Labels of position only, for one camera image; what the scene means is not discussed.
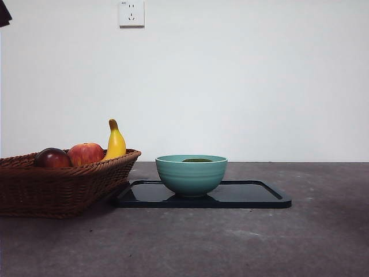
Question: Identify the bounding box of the teal ribbed bowl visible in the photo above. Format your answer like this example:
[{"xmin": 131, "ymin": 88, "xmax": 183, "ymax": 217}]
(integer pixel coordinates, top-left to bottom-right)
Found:
[{"xmin": 155, "ymin": 155, "xmax": 229, "ymax": 199}]

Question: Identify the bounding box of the yellow banana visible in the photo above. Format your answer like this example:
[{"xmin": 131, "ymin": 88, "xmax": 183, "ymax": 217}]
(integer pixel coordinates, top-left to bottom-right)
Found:
[{"xmin": 101, "ymin": 118, "xmax": 127, "ymax": 162}]

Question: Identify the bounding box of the black rectangular tray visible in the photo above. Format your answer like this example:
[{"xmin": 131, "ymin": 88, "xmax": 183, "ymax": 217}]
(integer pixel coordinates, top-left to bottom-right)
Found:
[{"xmin": 116, "ymin": 179, "xmax": 292, "ymax": 209}]

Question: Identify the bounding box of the red yellow apple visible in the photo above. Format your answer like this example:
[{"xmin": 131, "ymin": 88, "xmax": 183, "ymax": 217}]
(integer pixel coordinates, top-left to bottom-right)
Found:
[{"xmin": 67, "ymin": 142, "xmax": 105, "ymax": 167}]

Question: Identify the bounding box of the dark red plum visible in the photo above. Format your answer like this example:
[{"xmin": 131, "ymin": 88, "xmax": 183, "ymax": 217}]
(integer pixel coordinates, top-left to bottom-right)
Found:
[{"xmin": 34, "ymin": 147, "xmax": 73, "ymax": 169}]

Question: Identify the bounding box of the brown wicker basket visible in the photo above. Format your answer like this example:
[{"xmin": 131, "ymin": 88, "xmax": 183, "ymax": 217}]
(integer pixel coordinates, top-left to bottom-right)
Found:
[{"xmin": 0, "ymin": 148, "xmax": 142, "ymax": 219}]

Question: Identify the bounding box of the white wall socket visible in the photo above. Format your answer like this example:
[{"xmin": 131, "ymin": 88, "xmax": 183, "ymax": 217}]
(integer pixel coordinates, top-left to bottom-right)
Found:
[{"xmin": 119, "ymin": 1, "xmax": 145, "ymax": 29}]

